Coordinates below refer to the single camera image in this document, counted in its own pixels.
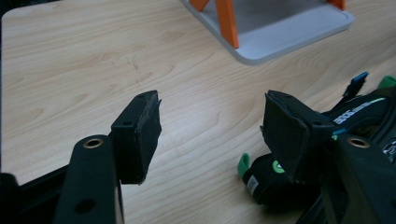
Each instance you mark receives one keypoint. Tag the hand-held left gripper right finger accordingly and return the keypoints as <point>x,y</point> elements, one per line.
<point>289,133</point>

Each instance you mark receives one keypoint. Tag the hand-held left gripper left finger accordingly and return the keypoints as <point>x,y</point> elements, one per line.
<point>93,174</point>

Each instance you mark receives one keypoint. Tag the white shoe rack orange posts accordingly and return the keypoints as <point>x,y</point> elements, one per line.
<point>280,40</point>

